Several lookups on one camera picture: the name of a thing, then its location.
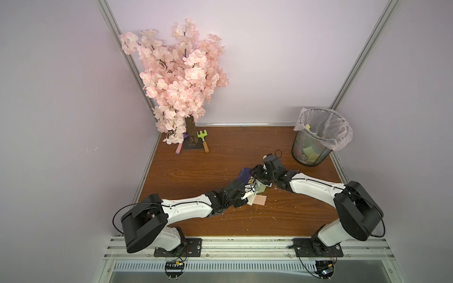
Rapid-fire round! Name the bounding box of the light green sticky note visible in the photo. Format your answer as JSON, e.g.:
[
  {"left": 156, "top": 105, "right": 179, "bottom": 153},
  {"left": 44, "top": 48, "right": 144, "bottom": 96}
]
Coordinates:
[{"left": 257, "top": 184, "right": 267, "bottom": 194}]

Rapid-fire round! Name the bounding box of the dark blue paperback book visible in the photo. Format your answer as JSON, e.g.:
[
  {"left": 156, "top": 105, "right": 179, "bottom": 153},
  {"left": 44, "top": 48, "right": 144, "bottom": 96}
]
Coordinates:
[{"left": 235, "top": 167, "right": 256, "bottom": 186}]

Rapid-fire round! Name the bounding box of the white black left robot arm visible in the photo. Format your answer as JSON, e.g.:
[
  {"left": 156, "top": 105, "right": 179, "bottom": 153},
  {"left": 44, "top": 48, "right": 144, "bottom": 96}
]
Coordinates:
[{"left": 120, "top": 179, "right": 257, "bottom": 254}]

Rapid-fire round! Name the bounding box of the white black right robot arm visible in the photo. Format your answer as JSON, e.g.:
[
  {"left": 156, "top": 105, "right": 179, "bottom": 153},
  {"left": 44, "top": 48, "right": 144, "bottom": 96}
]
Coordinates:
[{"left": 251, "top": 154, "right": 384, "bottom": 248}]

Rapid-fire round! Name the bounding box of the pink sticky note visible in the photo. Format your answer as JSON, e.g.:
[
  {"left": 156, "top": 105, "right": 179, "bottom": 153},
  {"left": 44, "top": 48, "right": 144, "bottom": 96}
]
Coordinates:
[{"left": 252, "top": 195, "right": 267, "bottom": 206}]

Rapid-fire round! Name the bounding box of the black mesh waste bin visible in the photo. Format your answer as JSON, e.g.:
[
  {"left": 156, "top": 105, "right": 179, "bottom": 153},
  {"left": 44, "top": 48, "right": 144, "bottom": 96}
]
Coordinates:
[{"left": 291, "top": 108, "right": 331, "bottom": 167}]

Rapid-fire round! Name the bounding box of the clear plastic bin liner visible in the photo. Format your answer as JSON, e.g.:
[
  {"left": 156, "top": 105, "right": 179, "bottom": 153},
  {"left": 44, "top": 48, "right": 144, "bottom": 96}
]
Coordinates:
[{"left": 294, "top": 108, "right": 353, "bottom": 151}]

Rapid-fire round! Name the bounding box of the left small circuit board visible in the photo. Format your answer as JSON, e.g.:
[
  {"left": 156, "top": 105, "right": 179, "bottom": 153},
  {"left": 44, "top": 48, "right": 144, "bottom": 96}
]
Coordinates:
[{"left": 164, "top": 261, "right": 185, "bottom": 280}]

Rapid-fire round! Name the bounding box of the small circuit board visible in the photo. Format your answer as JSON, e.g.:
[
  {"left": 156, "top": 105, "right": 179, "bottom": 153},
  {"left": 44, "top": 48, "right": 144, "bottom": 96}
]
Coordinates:
[
  {"left": 315, "top": 261, "right": 335, "bottom": 279},
  {"left": 164, "top": 261, "right": 185, "bottom": 280}
]

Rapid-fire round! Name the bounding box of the right small circuit board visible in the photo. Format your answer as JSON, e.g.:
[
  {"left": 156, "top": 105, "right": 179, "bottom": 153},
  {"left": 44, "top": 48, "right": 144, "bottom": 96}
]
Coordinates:
[{"left": 315, "top": 261, "right": 335, "bottom": 279}]

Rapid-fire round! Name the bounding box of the pink artificial cherry blossom tree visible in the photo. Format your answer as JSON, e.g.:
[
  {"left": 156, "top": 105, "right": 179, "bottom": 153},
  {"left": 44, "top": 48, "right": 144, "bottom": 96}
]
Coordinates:
[{"left": 119, "top": 18, "right": 229, "bottom": 145}]

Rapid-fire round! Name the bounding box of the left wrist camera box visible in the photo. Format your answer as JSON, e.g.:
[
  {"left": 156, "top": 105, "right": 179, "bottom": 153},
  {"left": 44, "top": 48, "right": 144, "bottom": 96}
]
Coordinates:
[{"left": 241, "top": 191, "right": 257, "bottom": 206}]

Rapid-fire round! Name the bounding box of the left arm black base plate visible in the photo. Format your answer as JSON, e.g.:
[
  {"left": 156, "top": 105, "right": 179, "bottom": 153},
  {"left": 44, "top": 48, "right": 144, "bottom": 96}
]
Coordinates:
[{"left": 154, "top": 238, "right": 202, "bottom": 258}]

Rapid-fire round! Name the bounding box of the dark metal tree base plate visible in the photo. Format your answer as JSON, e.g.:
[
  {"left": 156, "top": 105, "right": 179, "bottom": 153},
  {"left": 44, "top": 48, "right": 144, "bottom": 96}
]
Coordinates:
[{"left": 182, "top": 137, "right": 204, "bottom": 150}]

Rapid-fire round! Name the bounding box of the green rake with wooden handle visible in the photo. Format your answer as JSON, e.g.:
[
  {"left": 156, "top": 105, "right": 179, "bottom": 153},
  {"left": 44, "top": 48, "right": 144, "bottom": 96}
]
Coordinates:
[{"left": 197, "top": 130, "right": 210, "bottom": 153}]

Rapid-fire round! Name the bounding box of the purple rake with pink handle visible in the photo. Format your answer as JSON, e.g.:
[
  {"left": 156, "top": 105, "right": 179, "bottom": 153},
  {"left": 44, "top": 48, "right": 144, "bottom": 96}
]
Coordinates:
[{"left": 175, "top": 133, "right": 189, "bottom": 154}]

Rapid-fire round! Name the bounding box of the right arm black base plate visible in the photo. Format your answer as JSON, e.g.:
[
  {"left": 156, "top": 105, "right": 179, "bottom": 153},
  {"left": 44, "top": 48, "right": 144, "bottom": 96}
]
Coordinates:
[{"left": 288, "top": 238, "right": 344, "bottom": 258}]

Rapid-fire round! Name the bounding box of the aluminium mounting rail frame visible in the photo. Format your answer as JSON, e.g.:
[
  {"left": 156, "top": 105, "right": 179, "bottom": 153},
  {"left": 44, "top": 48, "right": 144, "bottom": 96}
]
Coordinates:
[{"left": 92, "top": 148, "right": 408, "bottom": 283}]

